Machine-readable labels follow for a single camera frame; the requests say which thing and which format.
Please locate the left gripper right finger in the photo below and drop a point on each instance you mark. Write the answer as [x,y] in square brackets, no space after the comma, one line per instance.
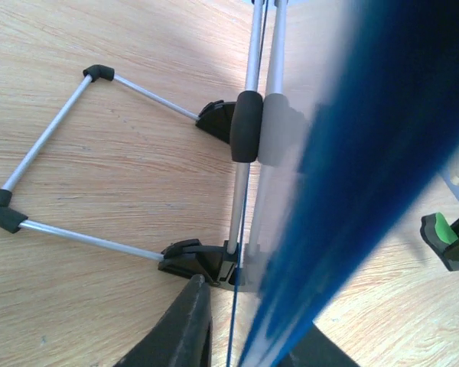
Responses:
[316,350]

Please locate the green whiteboard eraser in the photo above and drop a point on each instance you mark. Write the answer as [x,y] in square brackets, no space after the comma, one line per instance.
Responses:
[438,235]

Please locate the metal wire whiteboard stand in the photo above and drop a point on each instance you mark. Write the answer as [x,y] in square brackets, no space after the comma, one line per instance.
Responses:
[121,166]

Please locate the blue framed whiteboard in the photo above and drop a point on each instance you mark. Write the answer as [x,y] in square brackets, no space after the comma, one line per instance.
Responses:
[389,123]

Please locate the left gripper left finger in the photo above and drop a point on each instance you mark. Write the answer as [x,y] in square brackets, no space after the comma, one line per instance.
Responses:
[183,335]

